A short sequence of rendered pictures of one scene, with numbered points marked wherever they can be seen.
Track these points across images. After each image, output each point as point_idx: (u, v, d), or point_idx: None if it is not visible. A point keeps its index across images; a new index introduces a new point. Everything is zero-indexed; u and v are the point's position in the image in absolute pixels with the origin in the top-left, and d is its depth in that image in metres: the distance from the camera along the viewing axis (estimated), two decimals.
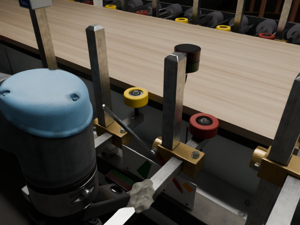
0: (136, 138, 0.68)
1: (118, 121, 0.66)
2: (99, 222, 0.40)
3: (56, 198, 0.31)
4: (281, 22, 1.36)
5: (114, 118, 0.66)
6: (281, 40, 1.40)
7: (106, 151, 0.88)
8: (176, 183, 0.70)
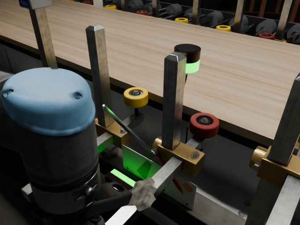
0: (136, 138, 0.68)
1: (118, 121, 0.66)
2: (101, 219, 0.41)
3: (59, 196, 0.31)
4: (281, 22, 1.36)
5: (114, 118, 0.66)
6: (281, 40, 1.40)
7: (106, 151, 0.88)
8: (176, 183, 0.70)
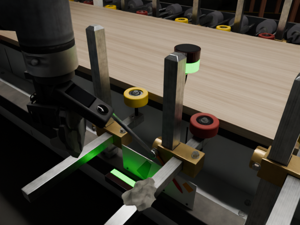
0: (136, 138, 0.68)
1: (118, 121, 0.66)
2: (64, 111, 0.48)
3: (22, 52, 0.43)
4: (281, 22, 1.36)
5: (114, 118, 0.66)
6: (281, 40, 1.40)
7: (106, 151, 0.88)
8: (176, 183, 0.70)
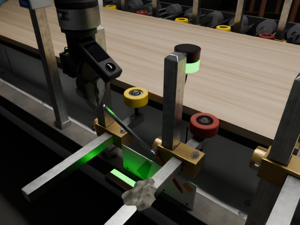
0: (136, 138, 0.68)
1: (118, 121, 0.66)
2: (81, 62, 0.58)
3: (56, 8, 0.55)
4: (281, 22, 1.36)
5: (114, 118, 0.66)
6: (281, 40, 1.40)
7: (106, 151, 0.88)
8: (176, 183, 0.70)
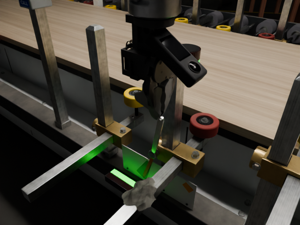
0: (155, 144, 0.64)
1: (158, 132, 0.58)
2: (155, 61, 0.45)
3: None
4: (281, 22, 1.36)
5: (158, 128, 0.57)
6: (281, 40, 1.40)
7: (106, 151, 0.88)
8: (146, 172, 0.77)
